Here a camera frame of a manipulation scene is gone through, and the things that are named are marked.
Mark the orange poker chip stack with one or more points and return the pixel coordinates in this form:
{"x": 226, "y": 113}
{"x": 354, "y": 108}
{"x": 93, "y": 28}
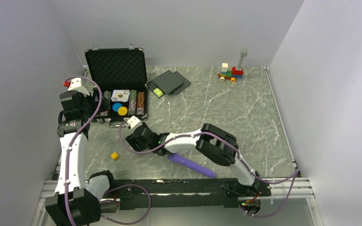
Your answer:
{"x": 140, "y": 106}

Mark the black poker set case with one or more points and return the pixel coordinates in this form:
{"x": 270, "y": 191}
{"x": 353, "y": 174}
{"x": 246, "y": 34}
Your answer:
{"x": 119, "y": 69}

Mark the green poker chip stack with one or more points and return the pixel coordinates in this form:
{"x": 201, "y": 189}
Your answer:
{"x": 133, "y": 102}

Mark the blue round disc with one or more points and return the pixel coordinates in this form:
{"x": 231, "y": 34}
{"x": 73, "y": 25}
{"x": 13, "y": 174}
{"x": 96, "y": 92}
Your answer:
{"x": 116, "y": 106}

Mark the playing cards deck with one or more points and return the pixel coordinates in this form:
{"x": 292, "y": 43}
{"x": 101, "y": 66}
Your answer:
{"x": 120, "y": 95}

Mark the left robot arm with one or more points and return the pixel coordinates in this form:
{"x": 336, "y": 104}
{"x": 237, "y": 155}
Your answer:
{"x": 76, "y": 201}

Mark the toy brick train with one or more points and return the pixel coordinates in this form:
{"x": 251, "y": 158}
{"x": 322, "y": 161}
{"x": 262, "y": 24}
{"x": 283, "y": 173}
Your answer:
{"x": 236, "y": 71}

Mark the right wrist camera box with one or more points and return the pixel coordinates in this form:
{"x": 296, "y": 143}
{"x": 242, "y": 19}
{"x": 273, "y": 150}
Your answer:
{"x": 133, "y": 122}

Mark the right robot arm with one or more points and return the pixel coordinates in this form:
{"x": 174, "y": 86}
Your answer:
{"x": 214, "y": 143}

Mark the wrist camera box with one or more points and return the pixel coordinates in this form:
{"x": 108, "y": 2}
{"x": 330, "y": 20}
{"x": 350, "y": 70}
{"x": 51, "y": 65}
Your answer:
{"x": 133, "y": 122}
{"x": 77, "y": 85}

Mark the small yellow cube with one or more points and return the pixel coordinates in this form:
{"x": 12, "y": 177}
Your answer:
{"x": 114, "y": 156}

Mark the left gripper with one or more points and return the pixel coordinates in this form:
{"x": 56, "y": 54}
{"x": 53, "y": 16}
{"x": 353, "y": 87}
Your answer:
{"x": 95, "y": 104}

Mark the yellow round disc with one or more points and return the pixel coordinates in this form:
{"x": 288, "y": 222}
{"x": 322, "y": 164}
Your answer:
{"x": 122, "y": 111}

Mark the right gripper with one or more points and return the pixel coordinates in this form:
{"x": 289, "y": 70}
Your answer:
{"x": 134, "y": 142}

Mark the purple flashlight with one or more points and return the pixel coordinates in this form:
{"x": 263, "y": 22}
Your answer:
{"x": 176, "y": 158}

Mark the lime green toy block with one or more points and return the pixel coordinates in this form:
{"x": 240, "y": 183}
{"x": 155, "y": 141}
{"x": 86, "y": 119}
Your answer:
{"x": 158, "y": 92}

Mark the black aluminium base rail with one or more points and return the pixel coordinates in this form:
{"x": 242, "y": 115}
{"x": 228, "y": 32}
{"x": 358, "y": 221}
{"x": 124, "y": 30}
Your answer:
{"x": 195, "y": 193}

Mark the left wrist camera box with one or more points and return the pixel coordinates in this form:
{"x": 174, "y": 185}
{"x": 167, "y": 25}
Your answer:
{"x": 77, "y": 85}

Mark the dark grey building baseplate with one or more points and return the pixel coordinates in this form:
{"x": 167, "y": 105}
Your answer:
{"x": 167, "y": 82}

